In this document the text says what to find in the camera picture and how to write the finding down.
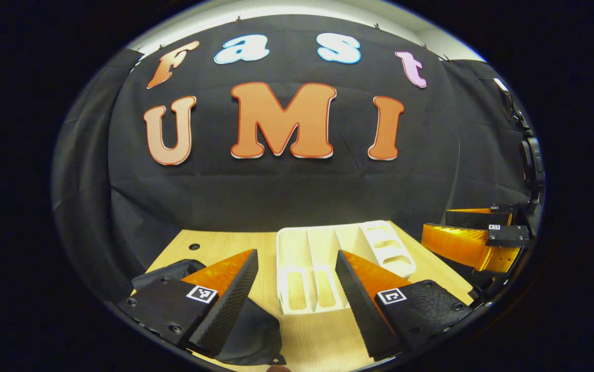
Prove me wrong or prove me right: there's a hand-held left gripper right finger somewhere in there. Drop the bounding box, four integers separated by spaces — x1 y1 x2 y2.
335 250 474 362

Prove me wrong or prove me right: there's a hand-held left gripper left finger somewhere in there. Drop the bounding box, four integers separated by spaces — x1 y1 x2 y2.
117 249 260 358

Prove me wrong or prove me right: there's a black schoolbag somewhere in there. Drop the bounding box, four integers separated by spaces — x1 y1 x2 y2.
132 259 287 367

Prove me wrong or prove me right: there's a white plastic bookshelf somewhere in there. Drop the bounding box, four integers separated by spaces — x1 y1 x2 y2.
276 220 416 316

